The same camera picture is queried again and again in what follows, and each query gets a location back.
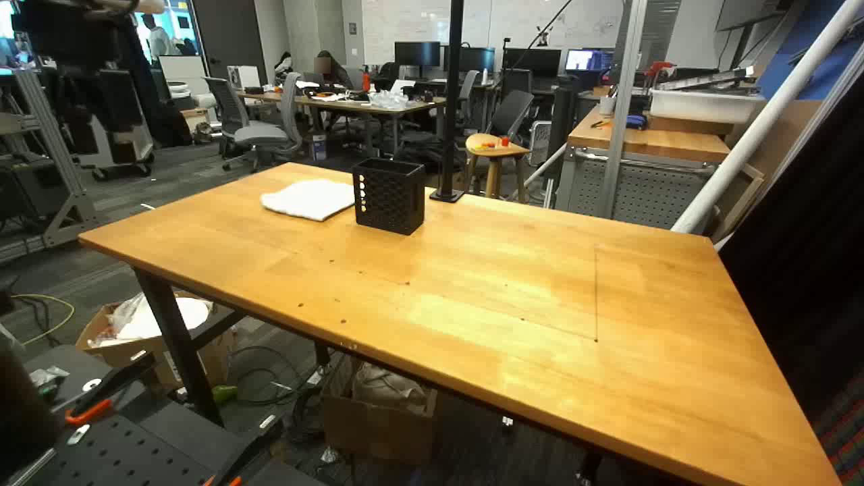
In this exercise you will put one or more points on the white diagonal pole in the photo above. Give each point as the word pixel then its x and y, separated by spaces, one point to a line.
pixel 765 122

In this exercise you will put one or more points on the grey metal shelf frame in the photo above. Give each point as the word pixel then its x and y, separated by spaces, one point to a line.
pixel 62 155

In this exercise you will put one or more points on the black perforated plastic basket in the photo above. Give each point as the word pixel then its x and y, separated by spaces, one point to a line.
pixel 388 202

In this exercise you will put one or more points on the cardboard box with white bag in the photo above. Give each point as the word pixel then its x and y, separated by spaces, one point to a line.
pixel 135 318

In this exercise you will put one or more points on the brown cardboard box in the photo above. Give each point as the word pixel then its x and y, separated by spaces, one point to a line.
pixel 379 423

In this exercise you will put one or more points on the round wooden stool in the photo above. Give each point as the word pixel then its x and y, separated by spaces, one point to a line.
pixel 491 148

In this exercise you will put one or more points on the blue board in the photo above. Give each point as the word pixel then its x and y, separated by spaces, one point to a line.
pixel 791 36

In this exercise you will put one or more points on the person in dark clothes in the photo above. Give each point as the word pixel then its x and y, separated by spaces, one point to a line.
pixel 70 55

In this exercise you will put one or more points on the black cloth curtain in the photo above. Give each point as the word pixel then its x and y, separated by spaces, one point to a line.
pixel 799 271

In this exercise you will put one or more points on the white plastic bin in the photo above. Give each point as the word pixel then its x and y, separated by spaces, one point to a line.
pixel 706 106

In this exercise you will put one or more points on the open laptop with lit screen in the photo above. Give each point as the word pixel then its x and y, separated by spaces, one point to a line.
pixel 585 62

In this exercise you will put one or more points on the wooden workbench with perforated panel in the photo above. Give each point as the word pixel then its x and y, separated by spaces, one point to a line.
pixel 648 138

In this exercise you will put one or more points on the black perforated board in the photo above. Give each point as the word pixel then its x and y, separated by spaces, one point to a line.
pixel 135 449

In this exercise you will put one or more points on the grey office chair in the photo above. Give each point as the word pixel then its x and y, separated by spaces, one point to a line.
pixel 260 134

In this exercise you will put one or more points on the grey vertical metal post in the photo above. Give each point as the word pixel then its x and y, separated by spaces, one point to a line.
pixel 623 109

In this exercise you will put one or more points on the black metal table leg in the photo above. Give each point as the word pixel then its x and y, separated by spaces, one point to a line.
pixel 179 348

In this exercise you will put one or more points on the seated person with dark hair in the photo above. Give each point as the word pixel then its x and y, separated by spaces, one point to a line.
pixel 329 71

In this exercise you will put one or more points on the colourful striped panel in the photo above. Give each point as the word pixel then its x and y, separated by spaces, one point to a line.
pixel 845 442

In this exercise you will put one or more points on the black computer monitor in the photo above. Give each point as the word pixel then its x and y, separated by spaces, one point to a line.
pixel 418 55
pixel 533 64

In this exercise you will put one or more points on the white terry towel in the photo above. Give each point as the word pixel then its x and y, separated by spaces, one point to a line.
pixel 311 202

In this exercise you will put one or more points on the black vertical pole with base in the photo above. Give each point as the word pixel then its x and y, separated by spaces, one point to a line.
pixel 448 90

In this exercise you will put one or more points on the small orange toy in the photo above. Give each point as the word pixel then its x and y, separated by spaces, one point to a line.
pixel 498 141

